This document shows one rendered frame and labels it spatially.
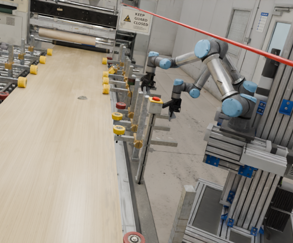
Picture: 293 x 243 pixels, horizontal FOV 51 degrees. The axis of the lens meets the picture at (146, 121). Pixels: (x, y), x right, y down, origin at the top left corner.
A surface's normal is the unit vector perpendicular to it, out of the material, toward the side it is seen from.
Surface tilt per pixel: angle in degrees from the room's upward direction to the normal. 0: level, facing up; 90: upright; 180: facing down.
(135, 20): 90
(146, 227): 0
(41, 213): 0
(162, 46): 90
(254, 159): 90
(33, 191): 0
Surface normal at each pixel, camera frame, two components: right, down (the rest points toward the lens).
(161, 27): 0.16, 0.38
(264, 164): -0.34, 0.27
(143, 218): 0.19, -0.92
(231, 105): -0.65, 0.25
